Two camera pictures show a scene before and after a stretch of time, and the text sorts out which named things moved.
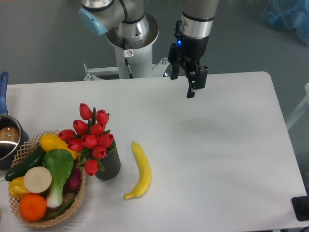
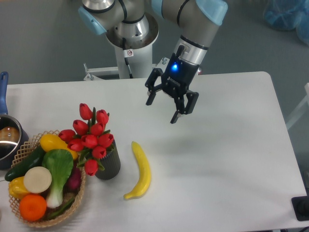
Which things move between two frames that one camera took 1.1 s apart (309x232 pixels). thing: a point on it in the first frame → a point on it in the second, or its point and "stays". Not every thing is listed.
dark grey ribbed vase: (111, 163) stays
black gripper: (189, 50) → (175, 80)
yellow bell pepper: (16, 188) stays
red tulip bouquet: (90, 137) stays
